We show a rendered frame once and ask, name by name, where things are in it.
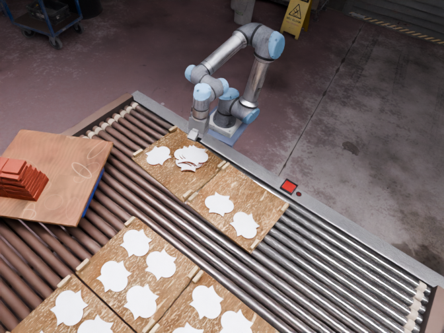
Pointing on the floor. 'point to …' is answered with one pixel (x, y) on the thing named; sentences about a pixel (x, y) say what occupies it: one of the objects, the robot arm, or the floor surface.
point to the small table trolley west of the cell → (30, 26)
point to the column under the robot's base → (226, 137)
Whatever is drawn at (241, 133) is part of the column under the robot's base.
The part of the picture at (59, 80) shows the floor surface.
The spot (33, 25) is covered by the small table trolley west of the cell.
